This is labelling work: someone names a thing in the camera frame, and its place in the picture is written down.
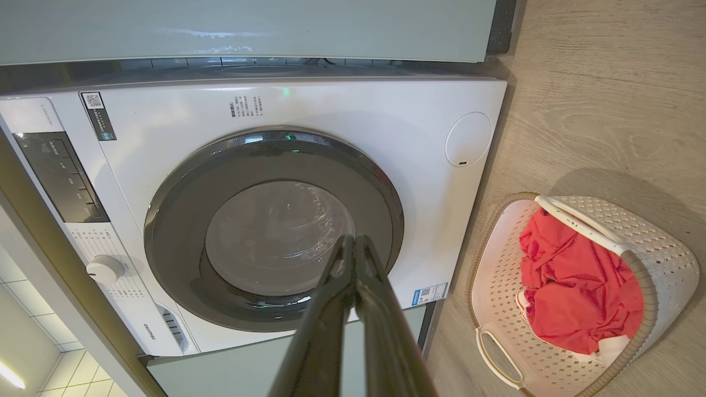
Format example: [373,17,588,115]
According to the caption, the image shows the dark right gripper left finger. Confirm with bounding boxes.
[269,235,358,397]

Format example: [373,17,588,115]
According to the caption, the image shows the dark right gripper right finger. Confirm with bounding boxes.
[355,235,438,397]

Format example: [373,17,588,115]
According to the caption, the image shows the white perforated laundry basket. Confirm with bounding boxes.
[468,192,701,397]

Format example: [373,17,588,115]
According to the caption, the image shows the blue energy label sticker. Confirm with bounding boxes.
[411,282,449,307]

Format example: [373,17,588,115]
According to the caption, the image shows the pale green cabinet door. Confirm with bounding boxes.
[146,303,428,397]
[0,0,497,67]

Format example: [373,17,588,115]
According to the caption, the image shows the white detergent drawer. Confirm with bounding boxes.
[113,298,191,357]

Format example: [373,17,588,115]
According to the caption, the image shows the dark round washer door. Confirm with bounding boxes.
[143,127,405,333]

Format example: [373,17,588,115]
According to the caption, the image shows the red mesh garment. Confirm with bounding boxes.
[518,208,645,355]

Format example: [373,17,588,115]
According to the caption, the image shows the round white filter cover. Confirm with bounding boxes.
[445,111,493,168]

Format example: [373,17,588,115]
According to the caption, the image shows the white washer program knob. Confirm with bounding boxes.
[85,255,126,285]

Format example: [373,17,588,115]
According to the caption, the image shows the white front-load washing machine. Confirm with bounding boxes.
[0,66,508,358]

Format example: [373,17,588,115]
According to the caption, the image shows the black washer control panel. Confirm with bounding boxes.
[12,131,110,224]

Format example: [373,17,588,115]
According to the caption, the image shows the black QR code sticker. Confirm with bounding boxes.
[80,91,117,142]

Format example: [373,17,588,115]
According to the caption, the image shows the black cabinet plinth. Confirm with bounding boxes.
[485,0,518,56]

